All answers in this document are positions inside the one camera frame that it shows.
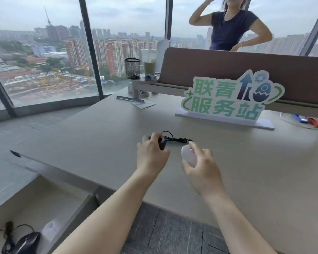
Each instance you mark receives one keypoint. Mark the person's left hand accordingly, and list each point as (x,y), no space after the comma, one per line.
(151,158)

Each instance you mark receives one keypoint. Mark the person's right hand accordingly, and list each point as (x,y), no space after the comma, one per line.
(208,171)

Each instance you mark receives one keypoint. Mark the person's right thumb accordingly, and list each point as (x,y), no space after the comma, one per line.
(187,167)

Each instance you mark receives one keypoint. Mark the person's left fingers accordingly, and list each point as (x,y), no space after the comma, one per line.
(155,138)

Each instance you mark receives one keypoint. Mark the white computer mouse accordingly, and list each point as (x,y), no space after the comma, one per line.
(188,155)

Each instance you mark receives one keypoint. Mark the person's left forearm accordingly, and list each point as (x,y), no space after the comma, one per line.
(114,208)

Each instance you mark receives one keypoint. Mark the person's right forearm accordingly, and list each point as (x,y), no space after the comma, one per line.
(235,224)

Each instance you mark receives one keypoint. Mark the white paper packet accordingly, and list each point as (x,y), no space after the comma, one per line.
(143,103)

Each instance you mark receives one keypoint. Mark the black flat phone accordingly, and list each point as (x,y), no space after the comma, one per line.
(126,98)

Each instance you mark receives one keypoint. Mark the white desk riser shelf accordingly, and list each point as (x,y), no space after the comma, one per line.
(141,85)

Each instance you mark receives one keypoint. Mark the small blue object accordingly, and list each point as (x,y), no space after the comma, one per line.
(151,76)

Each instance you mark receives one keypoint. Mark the black mesh pen holder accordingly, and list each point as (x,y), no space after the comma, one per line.
(132,68)

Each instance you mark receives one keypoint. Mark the plastic cup with green drink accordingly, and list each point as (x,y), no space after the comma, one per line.
(149,63)

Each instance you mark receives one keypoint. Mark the green and white standing sign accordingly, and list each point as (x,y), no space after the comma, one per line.
(228,103)

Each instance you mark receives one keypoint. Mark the white chair back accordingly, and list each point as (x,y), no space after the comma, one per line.
(162,50)

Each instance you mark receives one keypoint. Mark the blue wrapped packet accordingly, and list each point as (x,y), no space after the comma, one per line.
(300,119)

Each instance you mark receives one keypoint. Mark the red wrapped packet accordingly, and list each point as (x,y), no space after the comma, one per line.
(315,122)

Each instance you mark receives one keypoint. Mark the brown desk divider panel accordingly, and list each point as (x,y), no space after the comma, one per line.
(294,68)

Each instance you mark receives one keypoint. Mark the large black computer mouse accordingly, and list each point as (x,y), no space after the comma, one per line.
(29,243)

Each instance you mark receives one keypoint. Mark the dark window frame post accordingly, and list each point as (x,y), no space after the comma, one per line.
(91,50)

